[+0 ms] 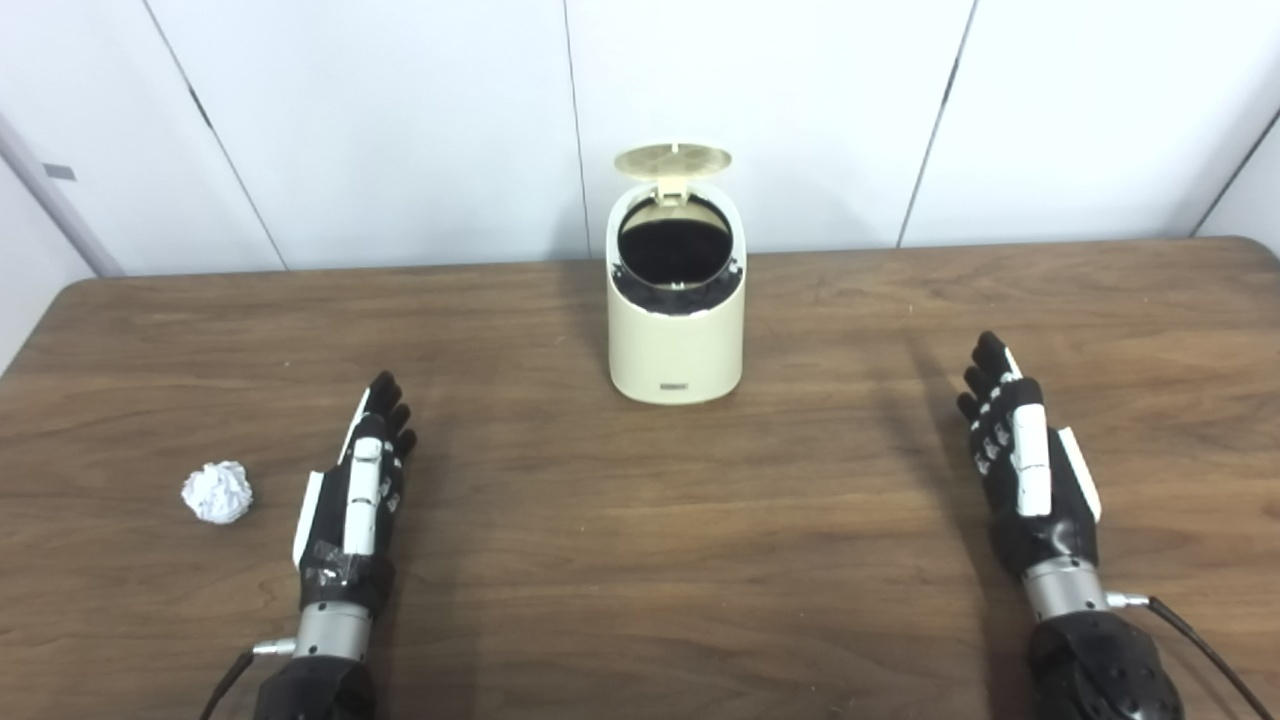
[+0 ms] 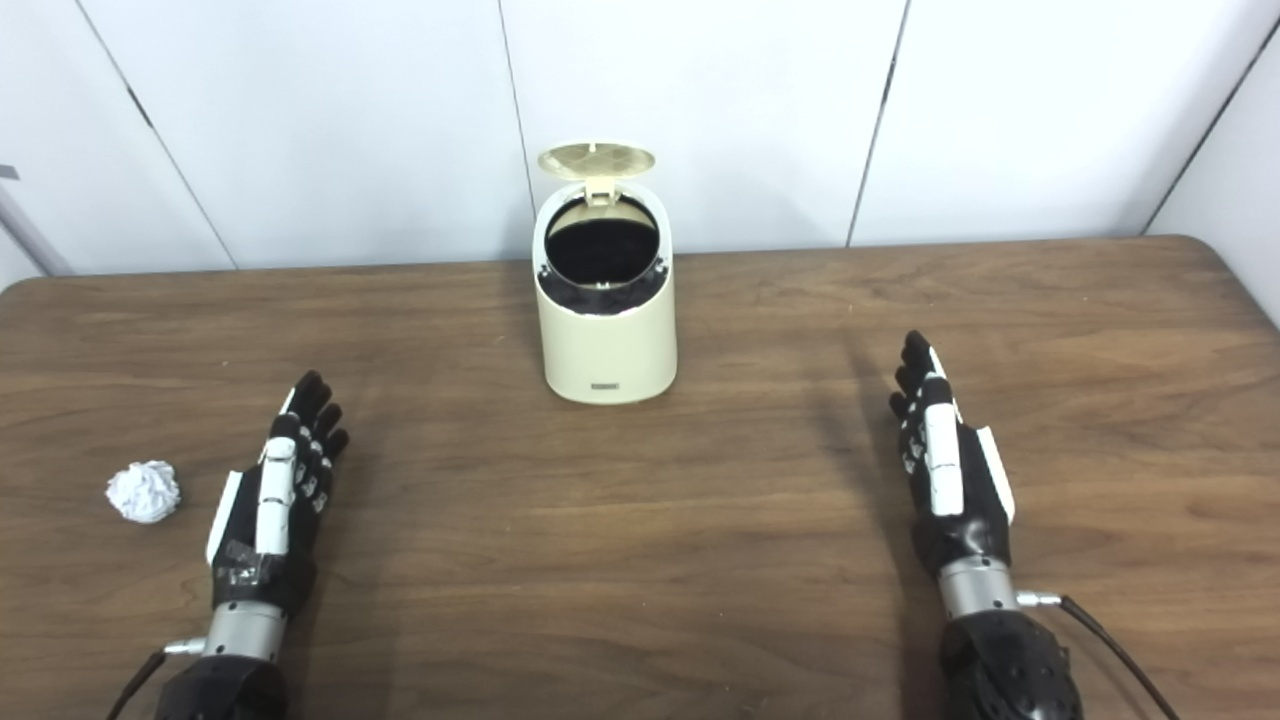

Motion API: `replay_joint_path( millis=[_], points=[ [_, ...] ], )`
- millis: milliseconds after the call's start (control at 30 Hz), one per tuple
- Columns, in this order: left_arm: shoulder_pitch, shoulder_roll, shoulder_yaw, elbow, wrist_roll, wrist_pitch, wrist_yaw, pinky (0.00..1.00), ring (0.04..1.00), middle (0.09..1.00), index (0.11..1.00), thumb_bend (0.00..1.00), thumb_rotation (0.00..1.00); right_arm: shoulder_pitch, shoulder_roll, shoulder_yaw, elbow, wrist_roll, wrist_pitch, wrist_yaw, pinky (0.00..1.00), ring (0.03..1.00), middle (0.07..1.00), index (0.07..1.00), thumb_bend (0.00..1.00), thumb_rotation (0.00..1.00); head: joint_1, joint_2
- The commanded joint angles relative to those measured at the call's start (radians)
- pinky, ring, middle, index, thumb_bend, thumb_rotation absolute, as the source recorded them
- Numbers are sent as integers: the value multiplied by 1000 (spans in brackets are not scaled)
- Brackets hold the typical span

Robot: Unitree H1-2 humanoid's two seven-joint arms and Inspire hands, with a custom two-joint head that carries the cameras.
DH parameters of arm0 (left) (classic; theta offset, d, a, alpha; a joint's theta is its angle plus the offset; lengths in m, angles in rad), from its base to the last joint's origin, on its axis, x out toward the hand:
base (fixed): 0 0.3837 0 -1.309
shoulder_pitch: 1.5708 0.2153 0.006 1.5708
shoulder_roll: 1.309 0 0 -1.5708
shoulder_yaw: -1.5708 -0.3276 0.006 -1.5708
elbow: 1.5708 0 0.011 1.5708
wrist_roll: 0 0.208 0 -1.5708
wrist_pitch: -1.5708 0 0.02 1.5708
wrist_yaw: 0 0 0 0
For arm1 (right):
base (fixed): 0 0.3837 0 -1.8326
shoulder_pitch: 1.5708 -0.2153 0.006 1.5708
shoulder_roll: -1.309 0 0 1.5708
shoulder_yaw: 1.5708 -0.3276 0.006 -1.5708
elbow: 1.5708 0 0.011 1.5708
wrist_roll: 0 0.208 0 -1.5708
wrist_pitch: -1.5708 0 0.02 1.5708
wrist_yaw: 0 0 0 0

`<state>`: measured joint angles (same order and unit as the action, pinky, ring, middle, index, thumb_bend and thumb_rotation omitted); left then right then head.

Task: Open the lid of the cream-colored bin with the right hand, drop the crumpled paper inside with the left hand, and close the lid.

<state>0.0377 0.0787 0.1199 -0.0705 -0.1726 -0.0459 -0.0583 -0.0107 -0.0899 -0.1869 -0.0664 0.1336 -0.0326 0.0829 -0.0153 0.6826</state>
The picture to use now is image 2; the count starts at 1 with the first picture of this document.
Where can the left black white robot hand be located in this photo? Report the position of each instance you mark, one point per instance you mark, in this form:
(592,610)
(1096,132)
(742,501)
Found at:
(272,500)

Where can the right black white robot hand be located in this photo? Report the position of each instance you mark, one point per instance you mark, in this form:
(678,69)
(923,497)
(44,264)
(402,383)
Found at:
(945,470)

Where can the white paper ball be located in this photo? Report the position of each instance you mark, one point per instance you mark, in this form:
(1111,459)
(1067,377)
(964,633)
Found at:
(145,492)

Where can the cream-colored round bin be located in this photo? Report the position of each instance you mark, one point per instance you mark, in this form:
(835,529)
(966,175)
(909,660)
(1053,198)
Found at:
(605,350)

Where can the cream round bin lid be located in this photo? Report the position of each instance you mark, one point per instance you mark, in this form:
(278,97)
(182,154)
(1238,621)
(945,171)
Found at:
(597,160)

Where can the grey wall post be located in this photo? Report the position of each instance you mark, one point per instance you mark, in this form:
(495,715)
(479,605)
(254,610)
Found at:
(25,235)

